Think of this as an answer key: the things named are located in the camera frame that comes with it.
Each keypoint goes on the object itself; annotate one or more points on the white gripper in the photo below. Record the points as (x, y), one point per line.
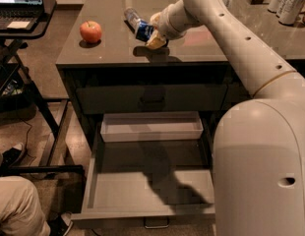
(165, 24)

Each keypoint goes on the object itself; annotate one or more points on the blue pepsi can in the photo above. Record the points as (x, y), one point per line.
(143, 31)

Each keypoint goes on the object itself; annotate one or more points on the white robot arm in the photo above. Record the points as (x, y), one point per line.
(259, 144)

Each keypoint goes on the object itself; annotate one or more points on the silver can lying down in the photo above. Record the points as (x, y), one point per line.
(132, 17)

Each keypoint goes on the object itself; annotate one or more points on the grey top left drawer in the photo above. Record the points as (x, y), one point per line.
(127, 99)

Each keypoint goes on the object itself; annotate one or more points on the grey counter cabinet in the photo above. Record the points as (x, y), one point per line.
(120, 59)

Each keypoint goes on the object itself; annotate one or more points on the white can front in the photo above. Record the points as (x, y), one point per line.
(291, 11)

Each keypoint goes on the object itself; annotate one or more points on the open grey middle drawer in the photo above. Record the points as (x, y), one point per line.
(156, 183)

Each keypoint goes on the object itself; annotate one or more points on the red apple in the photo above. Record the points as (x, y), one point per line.
(90, 31)

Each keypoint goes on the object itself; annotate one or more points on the white plastic tray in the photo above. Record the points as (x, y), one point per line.
(151, 126)

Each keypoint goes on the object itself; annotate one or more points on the black laptop stand desk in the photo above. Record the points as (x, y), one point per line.
(13, 66)

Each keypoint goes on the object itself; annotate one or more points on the yellow sticky note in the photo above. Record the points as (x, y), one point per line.
(18, 25)

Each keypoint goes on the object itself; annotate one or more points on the open laptop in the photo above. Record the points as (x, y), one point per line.
(20, 11)

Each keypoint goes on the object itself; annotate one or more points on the black sneaker near desk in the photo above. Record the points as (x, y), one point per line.
(13, 155)

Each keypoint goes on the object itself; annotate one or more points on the black sneaker bottom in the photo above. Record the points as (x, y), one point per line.
(61, 225)

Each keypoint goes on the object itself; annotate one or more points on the person's leg beige trousers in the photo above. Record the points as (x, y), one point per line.
(20, 210)

